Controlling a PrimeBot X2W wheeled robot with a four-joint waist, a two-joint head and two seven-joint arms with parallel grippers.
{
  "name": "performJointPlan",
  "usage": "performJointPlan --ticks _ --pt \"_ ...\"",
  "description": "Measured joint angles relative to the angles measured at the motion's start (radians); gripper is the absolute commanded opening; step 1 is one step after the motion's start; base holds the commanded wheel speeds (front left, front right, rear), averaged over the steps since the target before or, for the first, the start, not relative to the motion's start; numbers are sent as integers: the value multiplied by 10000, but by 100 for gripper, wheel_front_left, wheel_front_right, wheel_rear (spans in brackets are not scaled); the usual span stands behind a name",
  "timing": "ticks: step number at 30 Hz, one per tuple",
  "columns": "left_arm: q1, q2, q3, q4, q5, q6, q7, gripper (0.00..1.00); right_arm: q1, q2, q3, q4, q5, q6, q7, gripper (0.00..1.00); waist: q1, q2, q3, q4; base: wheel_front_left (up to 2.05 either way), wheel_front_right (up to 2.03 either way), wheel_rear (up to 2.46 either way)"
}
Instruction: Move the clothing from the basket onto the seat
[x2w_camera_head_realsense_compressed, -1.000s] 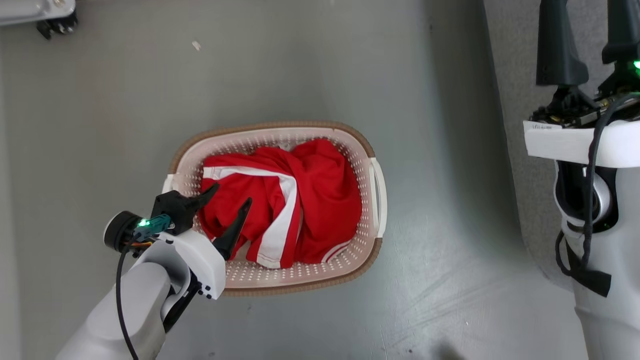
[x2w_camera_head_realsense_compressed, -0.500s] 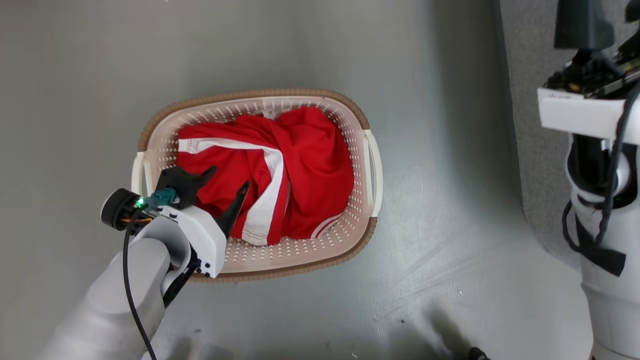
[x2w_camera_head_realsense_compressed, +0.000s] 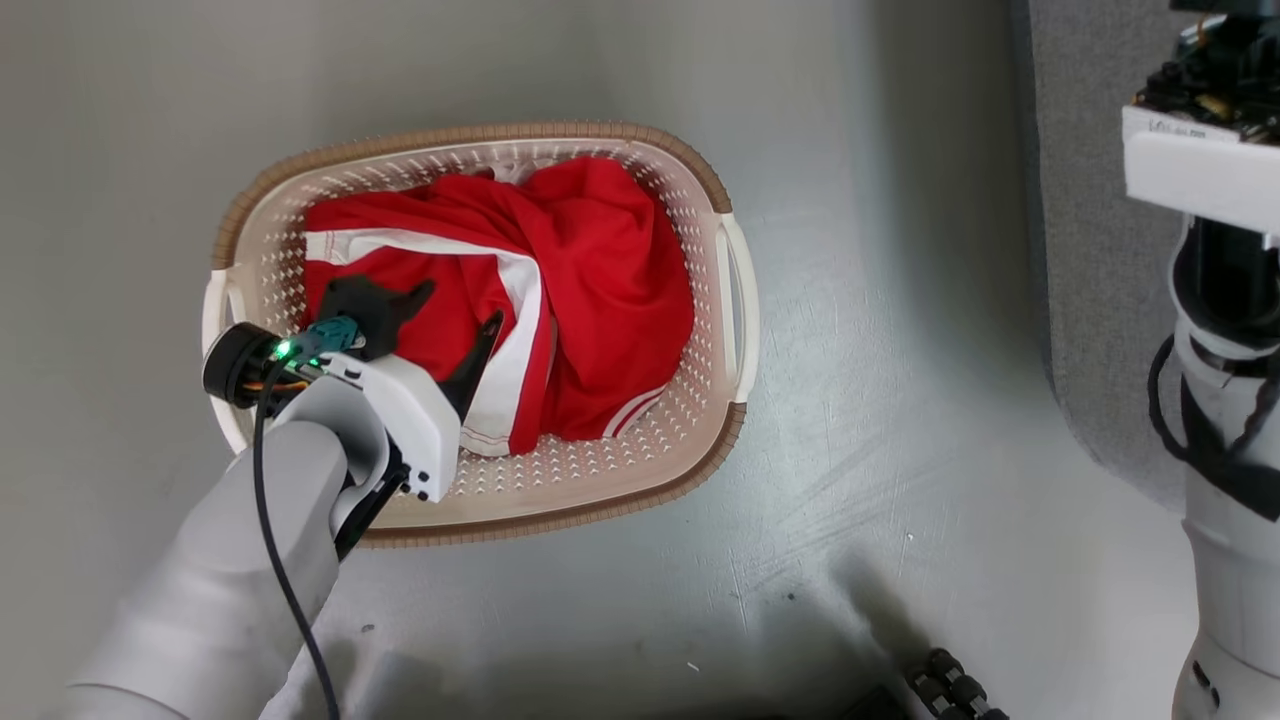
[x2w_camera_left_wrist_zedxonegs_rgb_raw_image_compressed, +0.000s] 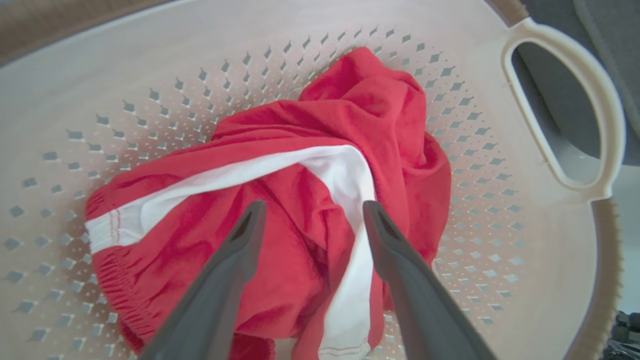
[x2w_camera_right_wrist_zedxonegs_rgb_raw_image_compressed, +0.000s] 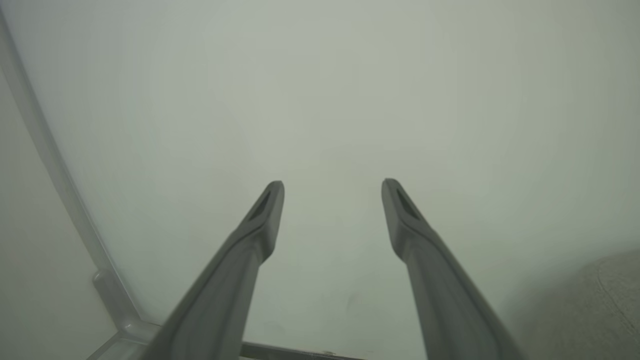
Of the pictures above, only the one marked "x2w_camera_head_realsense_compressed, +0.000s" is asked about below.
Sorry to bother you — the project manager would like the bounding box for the black ribbed connector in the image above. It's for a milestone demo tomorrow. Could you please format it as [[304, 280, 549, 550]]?
[[905, 648, 1011, 720]]

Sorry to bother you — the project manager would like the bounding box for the black cable with teal plug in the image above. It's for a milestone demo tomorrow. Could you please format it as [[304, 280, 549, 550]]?
[[252, 315, 366, 720]]

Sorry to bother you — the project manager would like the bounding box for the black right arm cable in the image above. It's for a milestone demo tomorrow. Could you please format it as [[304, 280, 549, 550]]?
[[1147, 335, 1280, 523]]

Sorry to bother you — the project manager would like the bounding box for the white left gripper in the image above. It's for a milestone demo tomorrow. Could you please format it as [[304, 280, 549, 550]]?
[[290, 275, 506, 503]]

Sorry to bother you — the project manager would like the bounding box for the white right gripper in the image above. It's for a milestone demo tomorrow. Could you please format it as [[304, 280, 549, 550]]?
[[1120, 0, 1280, 241]]

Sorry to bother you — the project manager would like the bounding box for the red garment with white stripes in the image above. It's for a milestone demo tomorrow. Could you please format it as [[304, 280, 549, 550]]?
[[300, 157, 696, 458]]

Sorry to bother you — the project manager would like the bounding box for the cream laundry basket brown rim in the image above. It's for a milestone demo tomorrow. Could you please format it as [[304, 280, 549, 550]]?
[[200, 122, 761, 549]]

